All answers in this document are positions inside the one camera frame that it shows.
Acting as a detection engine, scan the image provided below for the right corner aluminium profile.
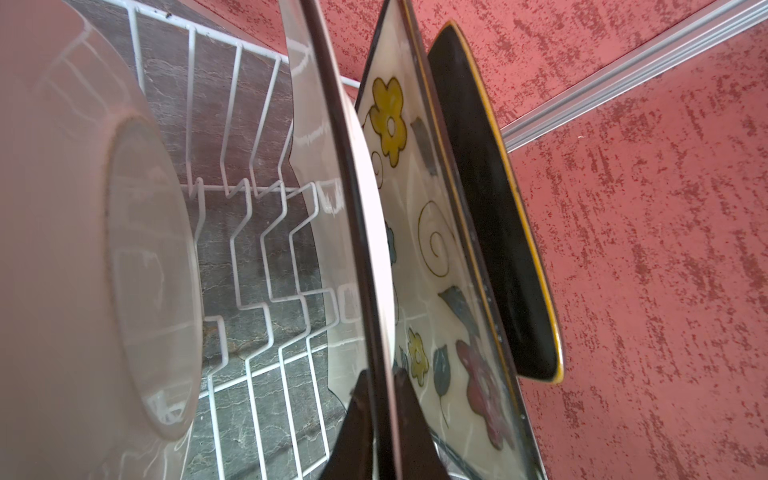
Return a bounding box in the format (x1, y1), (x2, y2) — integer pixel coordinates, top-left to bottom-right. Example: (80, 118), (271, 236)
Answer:
(501, 0), (767, 153)

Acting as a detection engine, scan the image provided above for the white round bowl plate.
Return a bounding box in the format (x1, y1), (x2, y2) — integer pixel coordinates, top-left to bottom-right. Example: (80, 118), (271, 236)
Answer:
(1, 1), (203, 479)

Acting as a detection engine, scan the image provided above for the floral square plate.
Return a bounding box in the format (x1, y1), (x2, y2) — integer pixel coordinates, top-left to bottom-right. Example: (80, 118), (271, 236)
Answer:
(355, 1), (546, 479)

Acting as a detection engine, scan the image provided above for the white wire dish rack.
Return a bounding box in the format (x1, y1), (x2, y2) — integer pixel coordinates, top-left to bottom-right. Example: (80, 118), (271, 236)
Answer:
(101, 0), (367, 480)

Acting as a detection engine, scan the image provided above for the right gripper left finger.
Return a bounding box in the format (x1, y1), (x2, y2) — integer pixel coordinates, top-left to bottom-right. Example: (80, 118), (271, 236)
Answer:
(320, 370), (374, 480)

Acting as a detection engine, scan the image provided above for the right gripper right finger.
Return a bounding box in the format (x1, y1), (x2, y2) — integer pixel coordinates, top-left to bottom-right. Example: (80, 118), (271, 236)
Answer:
(393, 367), (450, 480)

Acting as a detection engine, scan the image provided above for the black plate yellow rim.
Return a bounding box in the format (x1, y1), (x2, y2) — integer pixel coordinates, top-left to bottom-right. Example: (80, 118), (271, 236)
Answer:
(428, 20), (565, 384)

